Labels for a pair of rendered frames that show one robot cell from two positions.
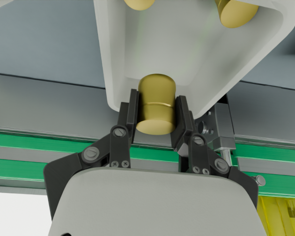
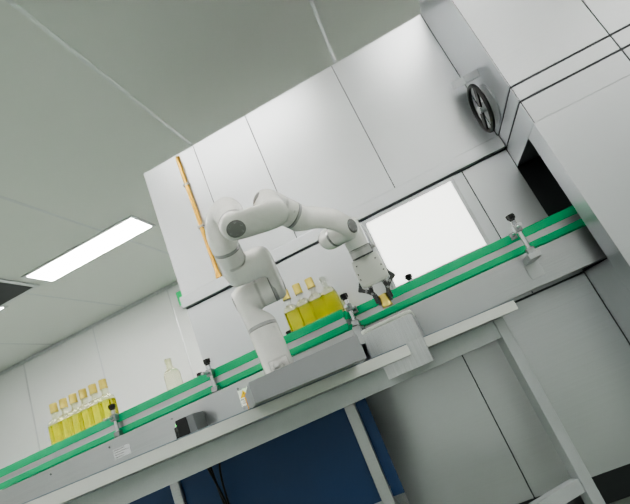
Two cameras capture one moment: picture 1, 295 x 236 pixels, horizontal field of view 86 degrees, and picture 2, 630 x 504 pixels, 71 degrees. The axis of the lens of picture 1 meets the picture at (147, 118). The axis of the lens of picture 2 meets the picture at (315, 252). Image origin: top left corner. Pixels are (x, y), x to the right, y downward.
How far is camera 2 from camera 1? 139 cm
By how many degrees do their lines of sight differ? 44
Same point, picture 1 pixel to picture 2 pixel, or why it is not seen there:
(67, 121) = (436, 302)
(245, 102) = not seen: hidden behind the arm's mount
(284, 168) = (323, 330)
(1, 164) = (449, 269)
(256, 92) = not seen: hidden behind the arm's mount
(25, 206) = (442, 257)
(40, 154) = (438, 282)
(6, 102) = (473, 294)
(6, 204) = (453, 253)
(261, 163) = (334, 326)
